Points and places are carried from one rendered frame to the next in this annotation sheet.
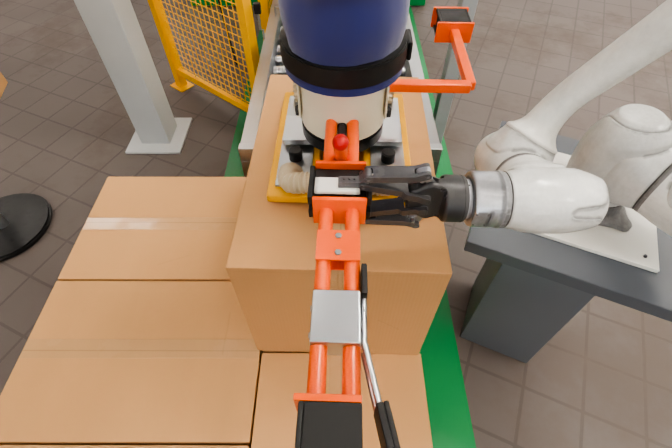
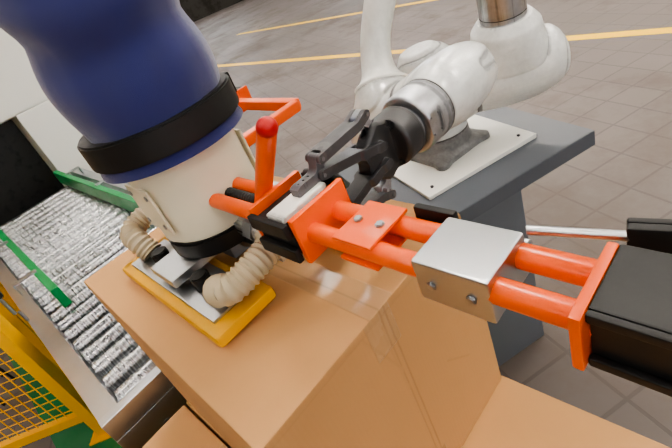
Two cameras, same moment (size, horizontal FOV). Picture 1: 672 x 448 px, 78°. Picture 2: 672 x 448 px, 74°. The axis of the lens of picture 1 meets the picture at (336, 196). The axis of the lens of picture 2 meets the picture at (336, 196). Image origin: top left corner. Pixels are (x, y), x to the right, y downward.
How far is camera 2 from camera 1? 0.33 m
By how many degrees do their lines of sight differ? 34
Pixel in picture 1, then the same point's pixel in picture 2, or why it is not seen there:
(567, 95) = (376, 29)
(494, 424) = (596, 404)
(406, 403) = (555, 425)
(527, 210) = (455, 85)
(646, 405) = not seen: hidden behind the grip
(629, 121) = (415, 55)
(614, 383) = not seen: hidden behind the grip
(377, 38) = (200, 58)
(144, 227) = not seen: outside the picture
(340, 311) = (463, 240)
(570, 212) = (479, 64)
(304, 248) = (319, 335)
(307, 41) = (129, 103)
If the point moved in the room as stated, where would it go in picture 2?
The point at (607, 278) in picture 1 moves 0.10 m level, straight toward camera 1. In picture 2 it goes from (522, 164) to (536, 187)
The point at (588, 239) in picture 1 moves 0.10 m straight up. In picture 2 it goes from (479, 159) to (472, 122)
